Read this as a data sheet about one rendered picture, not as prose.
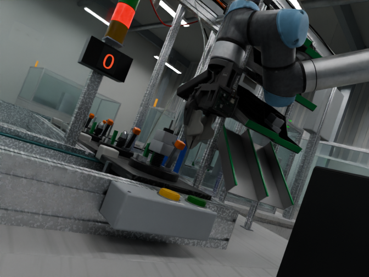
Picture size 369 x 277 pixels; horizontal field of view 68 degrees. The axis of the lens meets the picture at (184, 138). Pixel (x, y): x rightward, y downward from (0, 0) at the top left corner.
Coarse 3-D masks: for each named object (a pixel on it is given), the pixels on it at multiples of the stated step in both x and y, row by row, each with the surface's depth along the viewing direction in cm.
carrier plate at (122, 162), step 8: (104, 160) 70; (112, 160) 66; (120, 160) 73; (128, 160) 81; (112, 168) 65; (120, 168) 62; (128, 168) 63; (128, 176) 58; (136, 176) 57; (144, 176) 59; (152, 176) 64; (152, 184) 60; (160, 184) 61; (168, 184) 62; (176, 184) 67; (184, 184) 74; (192, 192) 67; (200, 192) 69
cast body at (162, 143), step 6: (156, 132) 74; (162, 132) 72; (168, 132) 72; (156, 138) 73; (162, 138) 71; (168, 138) 72; (174, 138) 73; (150, 144) 74; (156, 144) 72; (162, 144) 70; (168, 144) 72; (156, 150) 71; (162, 150) 70; (168, 150) 71; (168, 156) 71
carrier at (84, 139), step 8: (80, 136) 93; (88, 136) 95; (112, 136) 96; (120, 136) 94; (88, 144) 85; (96, 144) 96; (104, 144) 88; (112, 144) 96; (120, 144) 93; (96, 152) 77; (120, 152) 87; (128, 152) 89
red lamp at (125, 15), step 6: (120, 6) 71; (126, 6) 71; (114, 12) 72; (120, 12) 71; (126, 12) 71; (132, 12) 73; (114, 18) 71; (120, 18) 71; (126, 18) 72; (132, 18) 74; (126, 24) 72
